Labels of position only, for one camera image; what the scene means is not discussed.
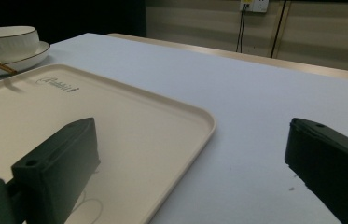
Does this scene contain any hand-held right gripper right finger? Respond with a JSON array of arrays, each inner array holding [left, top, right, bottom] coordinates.
[[284, 117, 348, 224]]

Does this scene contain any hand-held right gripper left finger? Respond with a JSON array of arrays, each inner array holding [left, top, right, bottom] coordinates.
[[10, 117, 102, 224]]

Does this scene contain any beige plastic tray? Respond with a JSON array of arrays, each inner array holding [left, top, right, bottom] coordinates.
[[0, 63, 216, 224]]

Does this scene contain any white gold-rimmed plate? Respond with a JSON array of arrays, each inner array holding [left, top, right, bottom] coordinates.
[[0, 40, 51, 77]]

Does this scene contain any white gold-rimmed bowl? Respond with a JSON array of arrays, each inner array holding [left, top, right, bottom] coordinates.
[[0, 25, 41, 63]]

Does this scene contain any black cable along wall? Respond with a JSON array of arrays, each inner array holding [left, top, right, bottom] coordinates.
[[270, 0, 288, 59]]

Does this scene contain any thin black cable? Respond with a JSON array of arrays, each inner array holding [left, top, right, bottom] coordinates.
[[235, 4, 245, 53], [239, 4, 249, 54]]

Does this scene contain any white wall power socket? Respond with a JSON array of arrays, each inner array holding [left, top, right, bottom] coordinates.
[[239, 0, 270, 14]]

